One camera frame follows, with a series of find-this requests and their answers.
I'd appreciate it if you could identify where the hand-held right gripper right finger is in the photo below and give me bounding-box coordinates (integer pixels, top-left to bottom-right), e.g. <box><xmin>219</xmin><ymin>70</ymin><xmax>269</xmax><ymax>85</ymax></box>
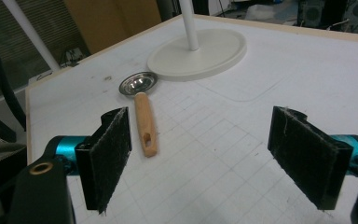
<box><xmin>268</xmin><ymin>105</ymin><xmax>354</xmax><ymax>211</ymax></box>

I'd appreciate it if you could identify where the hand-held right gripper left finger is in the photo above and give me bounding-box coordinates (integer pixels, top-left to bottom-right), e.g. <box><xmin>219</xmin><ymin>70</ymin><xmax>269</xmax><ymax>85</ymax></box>
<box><xmin>75</xmin><ymin>106</ymin><xmax>132</xmax><ymax>216</ymax></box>

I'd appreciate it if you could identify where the steel ladle with wooden handle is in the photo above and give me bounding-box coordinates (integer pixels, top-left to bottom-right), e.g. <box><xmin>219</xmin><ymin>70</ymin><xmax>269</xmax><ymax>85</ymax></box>
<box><xmin>118</xmin><ymin>71</ymin><xmax>158</xmax><ymax>159</ymax></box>

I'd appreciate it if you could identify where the white rack stand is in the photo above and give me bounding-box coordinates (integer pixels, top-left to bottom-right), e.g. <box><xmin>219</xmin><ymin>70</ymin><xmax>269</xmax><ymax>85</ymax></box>
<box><xmin>146</xmin><ymin>0</ymin><xmax>248</xmax><ymax>82</ymax></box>

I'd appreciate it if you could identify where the white grid mat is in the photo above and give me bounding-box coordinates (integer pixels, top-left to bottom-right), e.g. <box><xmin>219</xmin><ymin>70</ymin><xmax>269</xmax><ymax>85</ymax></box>
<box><xmin>27</xmin><ymin>14</ymin><xmax>358</xmax><ymax>224</ymax></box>

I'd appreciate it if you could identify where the brown cardboard panel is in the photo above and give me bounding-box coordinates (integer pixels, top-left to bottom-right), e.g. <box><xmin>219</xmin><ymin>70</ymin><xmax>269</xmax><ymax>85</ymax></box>
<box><xmin>63</xmin><ymin>0</ymin><xmax>163</xmax><ymax>54</ymax></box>

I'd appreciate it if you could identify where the white slanted pole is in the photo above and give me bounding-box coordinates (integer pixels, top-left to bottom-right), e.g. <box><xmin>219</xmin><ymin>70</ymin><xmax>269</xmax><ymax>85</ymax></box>
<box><xmin>2</xmin><ymin>0</ymin><xmax>62</xmax><ymax>72</ymax></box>

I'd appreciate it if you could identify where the thick black hose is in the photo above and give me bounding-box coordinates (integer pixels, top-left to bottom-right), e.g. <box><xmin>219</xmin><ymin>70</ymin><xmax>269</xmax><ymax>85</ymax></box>
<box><xmin>0</xmin><ymin>0</ymin><xmax>28</xmax><ymax>132</ymax></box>

